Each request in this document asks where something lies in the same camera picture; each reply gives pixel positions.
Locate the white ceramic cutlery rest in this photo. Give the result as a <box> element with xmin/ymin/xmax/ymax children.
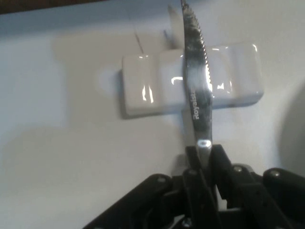
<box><xmin>121</xmin><ymin>42</ymin><xmax>265</xmax><ymax>119</ymax></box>

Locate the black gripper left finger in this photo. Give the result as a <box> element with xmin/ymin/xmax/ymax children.
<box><xmin>83</xmin><ymin>145</ymin><xmax>219</xmax><ymax>229</ymax></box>

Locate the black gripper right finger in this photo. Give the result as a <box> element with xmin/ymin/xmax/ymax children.
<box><xmin>211</xmin><ymin>144</ymin><xmax>305</xmax><ymax>229</ymax></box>

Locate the serrated steel table knife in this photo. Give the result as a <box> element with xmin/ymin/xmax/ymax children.
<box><xmin>180</xmin><ymin>0</ymin><xmax>214</xmax><ymax>172</ymax></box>

